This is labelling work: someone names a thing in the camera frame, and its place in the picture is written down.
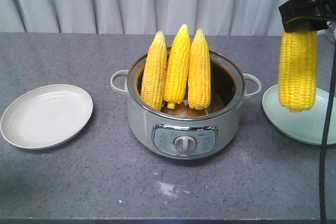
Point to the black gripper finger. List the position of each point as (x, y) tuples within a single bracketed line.
[(308, 9), (305, 24)]

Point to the white pleated curtain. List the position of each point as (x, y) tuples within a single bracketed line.
[(214, 17)]

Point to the green electric cooking pot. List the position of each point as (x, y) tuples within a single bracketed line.
[(185, 137)]

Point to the cream white plate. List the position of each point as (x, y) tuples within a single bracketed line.
[(46, 117)]

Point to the bright yellow corn cob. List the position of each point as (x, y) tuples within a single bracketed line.
[(177, 68)]

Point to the orange yellow corn cob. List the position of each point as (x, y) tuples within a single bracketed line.
[(199, 76)]

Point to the pale yellow corn cob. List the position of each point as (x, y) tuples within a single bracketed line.
[(154, 75)]

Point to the light green plate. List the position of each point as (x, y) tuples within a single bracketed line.
[(306, 126)]

